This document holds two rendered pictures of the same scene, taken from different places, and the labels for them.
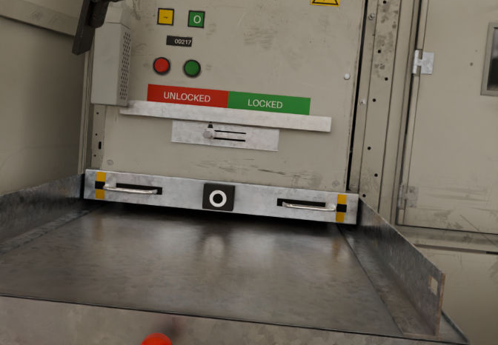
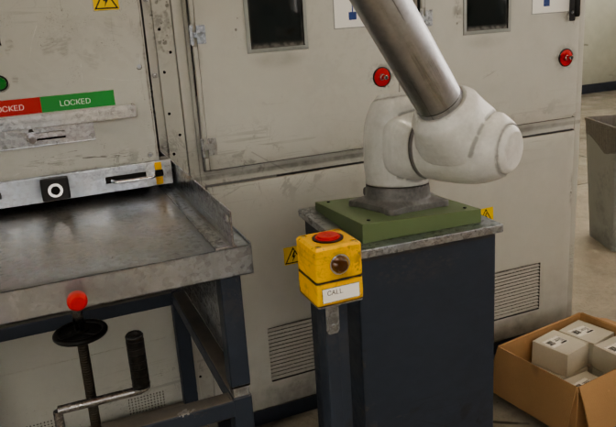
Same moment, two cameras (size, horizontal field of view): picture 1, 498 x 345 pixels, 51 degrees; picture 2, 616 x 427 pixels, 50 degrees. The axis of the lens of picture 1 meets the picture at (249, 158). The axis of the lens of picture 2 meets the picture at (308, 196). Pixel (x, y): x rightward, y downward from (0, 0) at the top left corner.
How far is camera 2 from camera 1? 0.63 m
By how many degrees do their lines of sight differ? 26
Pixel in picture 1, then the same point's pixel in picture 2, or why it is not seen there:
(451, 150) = (235, 103)
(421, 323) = (225, 241)
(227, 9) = (19, 26)
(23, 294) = not seen: outside the picture
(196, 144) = (22, 148)
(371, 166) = (174, 128)
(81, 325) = (19, 302)
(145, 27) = not seen: outside the picture
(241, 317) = (121, 268)
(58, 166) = not seen: outside the picture
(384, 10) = not seen: outside the picture
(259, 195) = (90, 179)
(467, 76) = (235, 40)
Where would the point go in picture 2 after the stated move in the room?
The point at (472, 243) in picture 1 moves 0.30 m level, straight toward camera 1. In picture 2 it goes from (265, 170) to (259, 198)
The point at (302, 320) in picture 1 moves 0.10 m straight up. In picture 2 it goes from (158, 259) to (150, 204)
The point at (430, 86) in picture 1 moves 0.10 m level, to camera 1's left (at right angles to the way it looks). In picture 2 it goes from (207, 53) to (170, 56)
